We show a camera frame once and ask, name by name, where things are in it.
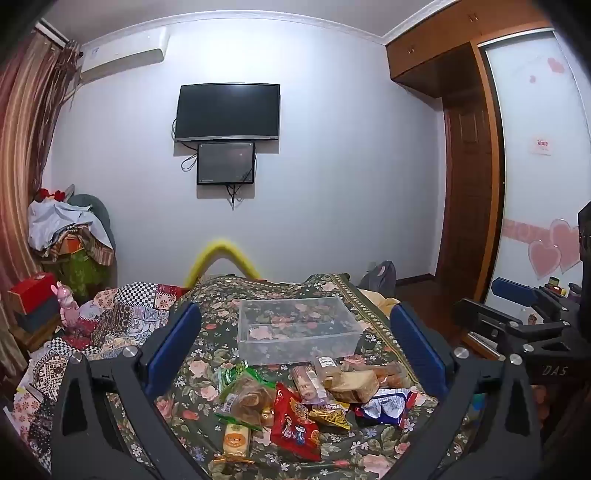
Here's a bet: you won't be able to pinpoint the red snack bag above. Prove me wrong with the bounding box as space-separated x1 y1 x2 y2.
270 382 322 462

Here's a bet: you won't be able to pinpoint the wooden wardrobe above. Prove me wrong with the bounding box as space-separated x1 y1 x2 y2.
385 0 555 303

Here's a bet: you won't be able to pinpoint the grey bag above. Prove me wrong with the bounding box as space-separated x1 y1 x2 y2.
358 261 398 296

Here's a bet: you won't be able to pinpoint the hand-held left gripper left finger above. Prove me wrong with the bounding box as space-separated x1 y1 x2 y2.
51 300 204 480

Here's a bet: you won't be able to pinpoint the red box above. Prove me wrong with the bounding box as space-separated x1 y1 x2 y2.
8 272 58 315

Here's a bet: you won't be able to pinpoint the pink plush toy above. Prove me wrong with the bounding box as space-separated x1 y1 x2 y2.
51 281 84 333

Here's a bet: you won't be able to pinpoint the white cloth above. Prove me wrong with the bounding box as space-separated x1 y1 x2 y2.
28 200 114 252

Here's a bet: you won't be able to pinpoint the grey cushion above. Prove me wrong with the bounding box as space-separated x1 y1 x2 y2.
69 194 116 266

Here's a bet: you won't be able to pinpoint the white air conditioner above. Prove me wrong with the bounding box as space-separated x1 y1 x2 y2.
76 27 168 85

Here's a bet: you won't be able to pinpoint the pink heart stickers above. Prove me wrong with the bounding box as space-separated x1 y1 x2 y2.
529 219 585 280

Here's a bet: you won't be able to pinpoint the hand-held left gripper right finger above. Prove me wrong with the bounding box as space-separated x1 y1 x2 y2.
389 302 543 480

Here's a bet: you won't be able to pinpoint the clear brown cookie packet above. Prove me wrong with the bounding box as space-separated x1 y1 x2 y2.
221 369 278 428

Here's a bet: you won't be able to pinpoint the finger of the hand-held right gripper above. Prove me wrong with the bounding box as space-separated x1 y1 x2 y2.
491 277 550 309
451 298 527 360

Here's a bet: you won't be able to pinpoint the floral bed blanket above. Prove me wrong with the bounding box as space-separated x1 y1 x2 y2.
106 272 481 480

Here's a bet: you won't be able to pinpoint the yellow snack packet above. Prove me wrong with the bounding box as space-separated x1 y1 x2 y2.
308 405 352 432

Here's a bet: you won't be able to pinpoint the small clear snack packet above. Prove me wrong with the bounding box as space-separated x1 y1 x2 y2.
315 354 342 380

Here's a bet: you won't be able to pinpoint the patchwork quilt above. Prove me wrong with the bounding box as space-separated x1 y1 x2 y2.
11 281 190 467

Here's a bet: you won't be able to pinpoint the black wall television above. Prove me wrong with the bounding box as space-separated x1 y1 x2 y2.
174 83 281 143

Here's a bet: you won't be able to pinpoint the yellow cloth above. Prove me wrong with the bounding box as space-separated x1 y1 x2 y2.
362 291 402 319

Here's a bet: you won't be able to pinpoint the blue white snack packet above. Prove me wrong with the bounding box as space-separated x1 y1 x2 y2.
359 388 419 428

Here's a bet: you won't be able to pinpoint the small orange pastry packet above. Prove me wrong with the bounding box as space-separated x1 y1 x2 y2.
213 422 254 464

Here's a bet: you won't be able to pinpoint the dark box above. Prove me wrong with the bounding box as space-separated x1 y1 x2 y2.
13 298 63 335

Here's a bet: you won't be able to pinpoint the white sliding door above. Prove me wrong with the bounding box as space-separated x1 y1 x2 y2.
478 28 591 328

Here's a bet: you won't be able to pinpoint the orange sausage snack packet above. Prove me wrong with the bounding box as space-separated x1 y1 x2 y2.
342 354 409 388

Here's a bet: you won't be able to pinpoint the small black wall monitor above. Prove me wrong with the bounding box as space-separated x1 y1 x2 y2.
197 142 256 186

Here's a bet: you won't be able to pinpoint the clear plastic storage container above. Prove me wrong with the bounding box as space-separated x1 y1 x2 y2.
237 296 363 366

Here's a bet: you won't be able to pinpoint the yellow foam tube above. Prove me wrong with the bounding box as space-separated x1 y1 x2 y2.
182 239 269 289

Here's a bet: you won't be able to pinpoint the sliced bread packet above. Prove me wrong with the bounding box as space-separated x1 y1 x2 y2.
325 369 380 404

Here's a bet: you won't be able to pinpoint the striped brown curtain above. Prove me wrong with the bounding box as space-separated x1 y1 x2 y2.
0 32 81 379

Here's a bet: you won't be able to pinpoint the green pea snack packet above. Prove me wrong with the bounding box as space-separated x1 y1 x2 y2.
217 362 259 402

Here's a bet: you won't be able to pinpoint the round biscuit sleeve packet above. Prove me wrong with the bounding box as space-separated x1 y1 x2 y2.
291 364 326 406

